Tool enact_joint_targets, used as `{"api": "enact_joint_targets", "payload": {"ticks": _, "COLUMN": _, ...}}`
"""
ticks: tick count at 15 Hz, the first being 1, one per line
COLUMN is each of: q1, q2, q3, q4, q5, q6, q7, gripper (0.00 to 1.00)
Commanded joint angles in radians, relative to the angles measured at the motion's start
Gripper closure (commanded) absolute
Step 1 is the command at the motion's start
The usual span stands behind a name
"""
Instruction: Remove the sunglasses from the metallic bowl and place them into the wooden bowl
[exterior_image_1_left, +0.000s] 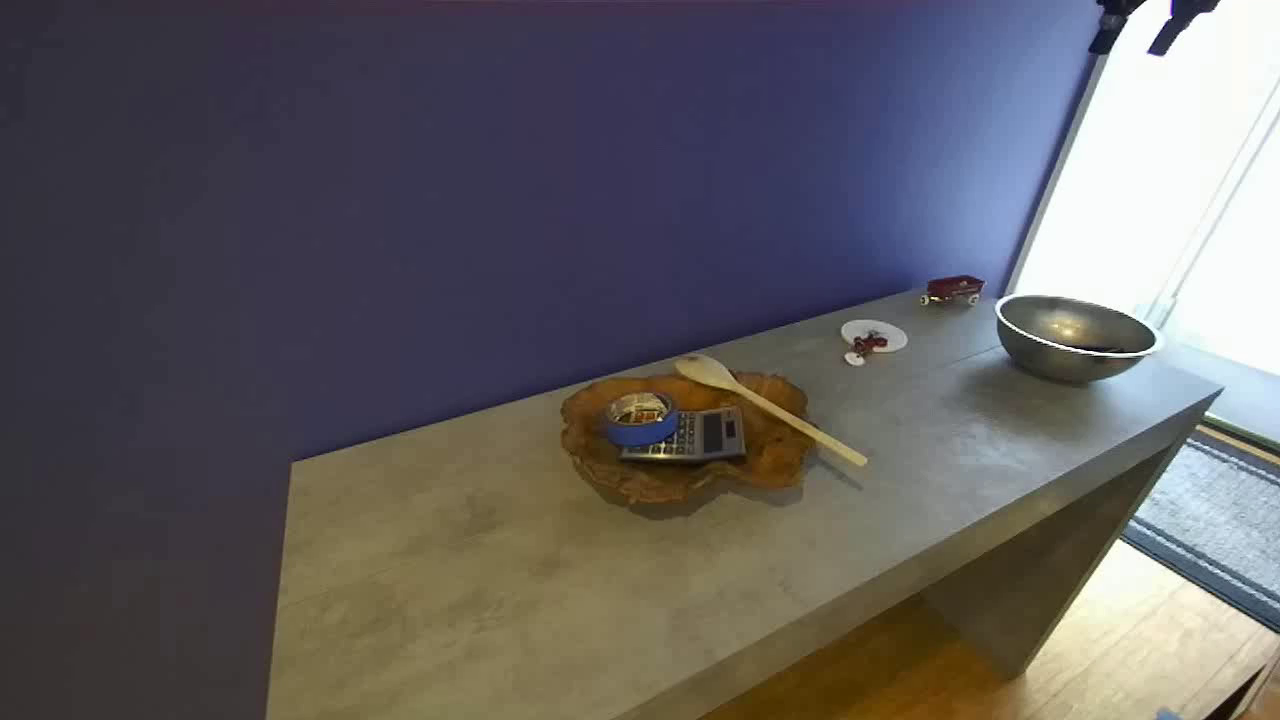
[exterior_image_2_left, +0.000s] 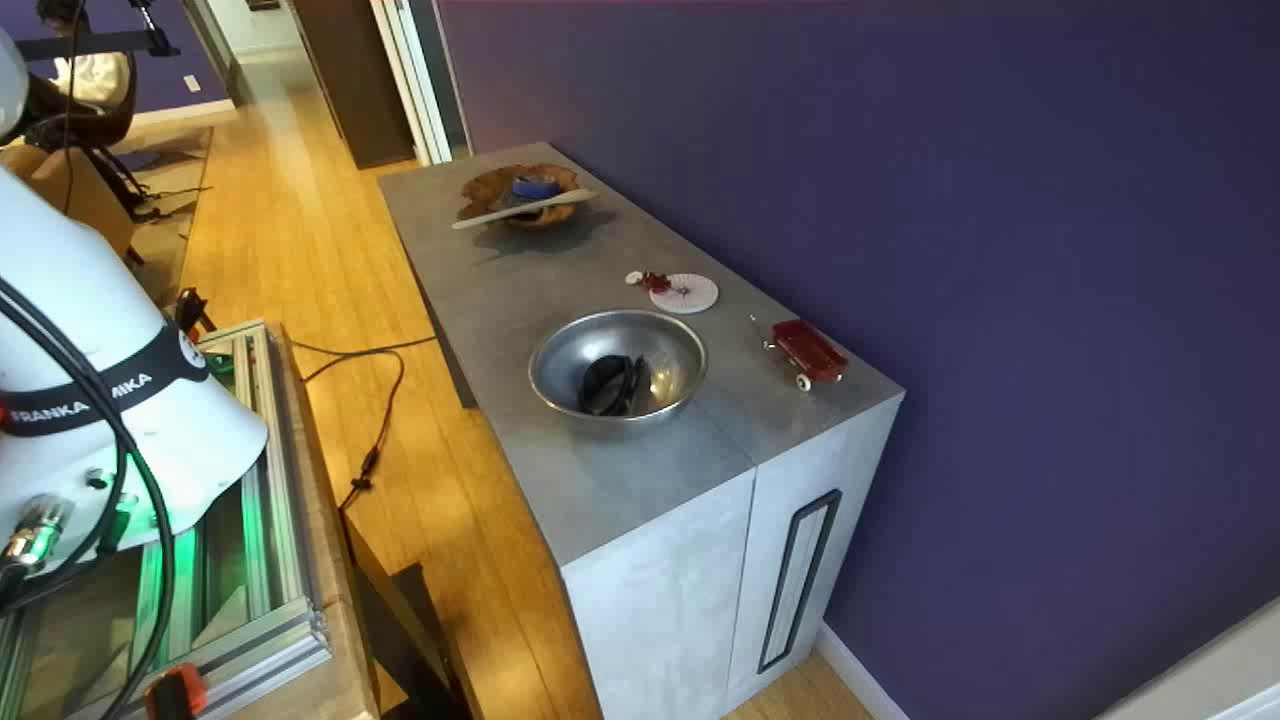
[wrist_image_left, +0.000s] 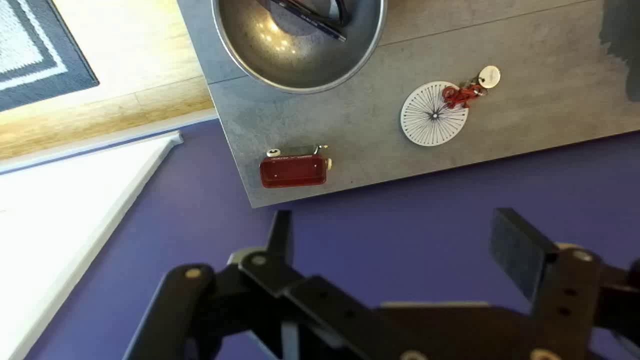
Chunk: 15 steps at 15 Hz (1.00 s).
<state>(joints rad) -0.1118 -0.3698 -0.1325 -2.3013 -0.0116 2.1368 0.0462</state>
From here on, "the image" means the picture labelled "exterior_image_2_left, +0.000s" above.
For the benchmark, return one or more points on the white disc with red pieces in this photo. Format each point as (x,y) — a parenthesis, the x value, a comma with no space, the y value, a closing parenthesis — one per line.
(681,293)

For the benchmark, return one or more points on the red toy car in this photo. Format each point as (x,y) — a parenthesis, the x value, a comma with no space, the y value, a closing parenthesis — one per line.
(809,352)

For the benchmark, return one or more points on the wooden spoon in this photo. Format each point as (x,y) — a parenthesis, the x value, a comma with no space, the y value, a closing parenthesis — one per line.
(526,210)

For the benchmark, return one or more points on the black sunglasses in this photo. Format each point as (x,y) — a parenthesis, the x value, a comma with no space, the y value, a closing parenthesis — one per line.
(613,387)

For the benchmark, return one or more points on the grey cabinet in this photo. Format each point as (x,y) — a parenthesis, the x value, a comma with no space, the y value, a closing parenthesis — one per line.
(688,482)

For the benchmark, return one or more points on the metallic bowl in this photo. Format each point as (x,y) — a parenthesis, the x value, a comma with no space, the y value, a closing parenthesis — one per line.
(670,345)

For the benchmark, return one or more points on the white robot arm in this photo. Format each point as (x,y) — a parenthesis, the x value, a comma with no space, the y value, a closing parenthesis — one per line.
(58,448)

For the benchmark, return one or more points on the wooden bowl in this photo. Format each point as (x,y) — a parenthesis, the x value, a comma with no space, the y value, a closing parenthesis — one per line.
(494,190)

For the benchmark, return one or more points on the aluminium robot stand frame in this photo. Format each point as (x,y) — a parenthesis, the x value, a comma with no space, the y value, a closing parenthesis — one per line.
(257,603)

